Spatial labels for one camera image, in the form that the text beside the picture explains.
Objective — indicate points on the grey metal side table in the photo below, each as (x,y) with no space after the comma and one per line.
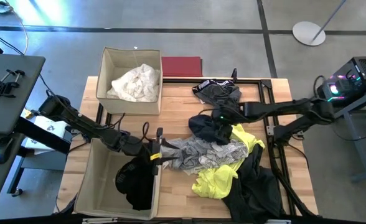
(354,107)

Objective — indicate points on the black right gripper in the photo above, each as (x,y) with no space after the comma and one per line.
(228,113)

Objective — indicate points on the navy garment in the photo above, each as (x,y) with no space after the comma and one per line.
(200,127)

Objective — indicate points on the black computer mouse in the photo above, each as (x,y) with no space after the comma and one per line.
(2,151)

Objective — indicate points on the dark grey Puma underwear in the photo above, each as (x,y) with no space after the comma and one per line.
(215,93)

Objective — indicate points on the black bar clamp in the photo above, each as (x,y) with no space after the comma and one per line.
(1,90)
(13,77)

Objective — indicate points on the black clamp post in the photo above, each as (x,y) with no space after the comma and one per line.
(234,74)

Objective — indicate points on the silver corner bracket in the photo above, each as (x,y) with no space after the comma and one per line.
(270,130)

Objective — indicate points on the dark grey desk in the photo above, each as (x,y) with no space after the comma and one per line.
(5,93)

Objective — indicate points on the small yellow object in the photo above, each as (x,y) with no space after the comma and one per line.
(28,113)

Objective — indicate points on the red mat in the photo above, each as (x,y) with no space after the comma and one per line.
(181,67)

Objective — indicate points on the large white garment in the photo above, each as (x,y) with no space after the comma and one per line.
(133,84)

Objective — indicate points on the yellow garment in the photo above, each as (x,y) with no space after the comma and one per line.
(214,183)

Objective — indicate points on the white round stand base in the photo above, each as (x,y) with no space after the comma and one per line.
(307,32)

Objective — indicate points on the black computer tower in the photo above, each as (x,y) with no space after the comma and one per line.
(357,74)

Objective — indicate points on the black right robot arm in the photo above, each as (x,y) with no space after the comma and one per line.
(279,107)

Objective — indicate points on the grey line-print garment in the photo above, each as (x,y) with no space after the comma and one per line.
(208,152)

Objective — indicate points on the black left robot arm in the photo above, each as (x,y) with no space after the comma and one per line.
(86,124)

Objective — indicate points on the large black garment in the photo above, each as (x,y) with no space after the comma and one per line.
(254,193)

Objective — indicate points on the black Puma underwear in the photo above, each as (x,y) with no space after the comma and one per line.
(136,186)

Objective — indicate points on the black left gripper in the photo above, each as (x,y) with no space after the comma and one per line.
(145,149)

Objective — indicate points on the black aluminium table frame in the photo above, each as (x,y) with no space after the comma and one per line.
(176,81)

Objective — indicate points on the beige fabric storage bin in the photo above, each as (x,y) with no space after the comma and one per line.
(128,107)
(92,186)

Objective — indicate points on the white cardboard box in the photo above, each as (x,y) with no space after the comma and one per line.
(50,127)

